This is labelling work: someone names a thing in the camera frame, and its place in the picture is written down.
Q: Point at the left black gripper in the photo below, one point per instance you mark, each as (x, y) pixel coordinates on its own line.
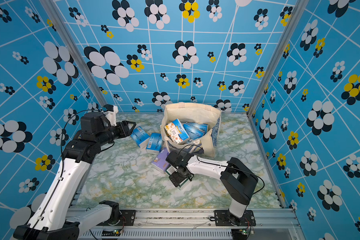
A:
(124, 128)

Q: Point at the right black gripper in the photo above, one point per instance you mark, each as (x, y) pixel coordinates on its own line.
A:
(178, 180)

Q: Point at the orange white tissue pack back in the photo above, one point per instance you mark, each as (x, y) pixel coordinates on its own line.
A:
(177, 132)

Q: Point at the blue tissue pack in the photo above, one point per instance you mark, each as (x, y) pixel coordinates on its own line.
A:
(140, 137)
(154, 144)
(195, 130)

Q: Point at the cream canvas tote bag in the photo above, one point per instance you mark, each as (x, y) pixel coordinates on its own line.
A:
(193, 113)

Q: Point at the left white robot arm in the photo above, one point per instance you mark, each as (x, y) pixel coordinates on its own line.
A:
(50, 221)

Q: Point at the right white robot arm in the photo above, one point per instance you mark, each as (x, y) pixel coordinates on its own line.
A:
(239, 181)

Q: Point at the blue tissue pack back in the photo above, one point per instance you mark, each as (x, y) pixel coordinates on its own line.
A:
(140, 137)

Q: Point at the purple tissue pack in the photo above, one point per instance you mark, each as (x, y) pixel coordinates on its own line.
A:
(160, 163)

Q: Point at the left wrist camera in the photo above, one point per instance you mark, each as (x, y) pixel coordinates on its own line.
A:
(110, 112)

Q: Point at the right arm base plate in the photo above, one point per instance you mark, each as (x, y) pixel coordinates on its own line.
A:
(223, 218)

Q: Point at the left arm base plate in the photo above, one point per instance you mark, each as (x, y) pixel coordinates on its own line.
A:
(126, 218)

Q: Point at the aluminium front rail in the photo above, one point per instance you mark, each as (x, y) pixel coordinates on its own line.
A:
(199, 224)

